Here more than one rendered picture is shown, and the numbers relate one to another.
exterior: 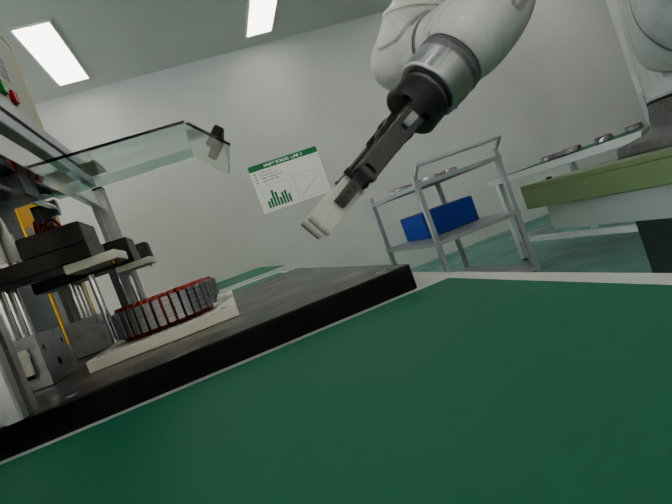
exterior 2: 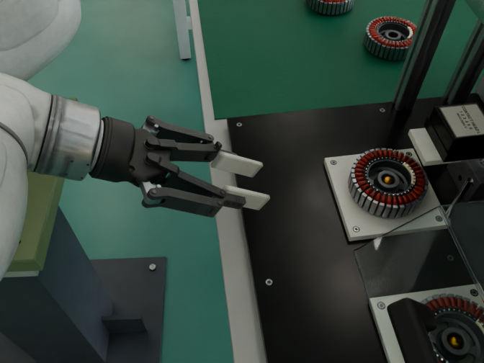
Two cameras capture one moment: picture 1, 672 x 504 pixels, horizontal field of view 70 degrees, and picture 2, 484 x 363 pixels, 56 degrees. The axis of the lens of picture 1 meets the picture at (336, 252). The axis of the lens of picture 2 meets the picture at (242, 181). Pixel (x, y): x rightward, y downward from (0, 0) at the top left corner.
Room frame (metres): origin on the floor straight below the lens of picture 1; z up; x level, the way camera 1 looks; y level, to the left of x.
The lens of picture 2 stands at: (0.98, 0.02, 1.35)
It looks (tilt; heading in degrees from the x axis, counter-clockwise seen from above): 53 degrees down; 185
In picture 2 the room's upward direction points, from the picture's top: straight up
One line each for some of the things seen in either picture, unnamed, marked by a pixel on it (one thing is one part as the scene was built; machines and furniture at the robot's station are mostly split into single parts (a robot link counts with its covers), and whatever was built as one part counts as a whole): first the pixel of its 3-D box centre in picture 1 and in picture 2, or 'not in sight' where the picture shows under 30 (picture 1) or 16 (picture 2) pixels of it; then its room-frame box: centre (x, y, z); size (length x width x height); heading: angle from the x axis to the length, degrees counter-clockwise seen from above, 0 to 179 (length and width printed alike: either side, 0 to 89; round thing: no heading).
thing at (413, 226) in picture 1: (449, 236); not in sight; (3.28, -0.76, 0.51); 1.01 x 0.60 x 1.01; 13
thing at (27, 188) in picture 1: (14, 188); not in sight; (0.74, 0.43, 1.05); 0.06 x 0.04 x 0.04; 13
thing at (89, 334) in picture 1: (93, 333); not in sight; (0.75, 0.40, 0.80); 0.08 x 0.05 x 0.06; 13
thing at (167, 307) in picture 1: (165, 308); (387, 181); (0.55, 0.20, 0.80); 0.11 x 0.11 x 0.04
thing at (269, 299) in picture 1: (176, 334); (418, 266); (0.66, 0.25, 0.76); 0.64 x 0.47 x 0.02; 13
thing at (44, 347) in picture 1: (32, 362); (477, 173); (0.51, 0.35, 0.80); 0.08 x 0.05 x 0.06; 13
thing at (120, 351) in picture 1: (173, 328); (383, 191); (0.55, 0.20, 0.78); 0.15 x 0.15 x 0.01; 13
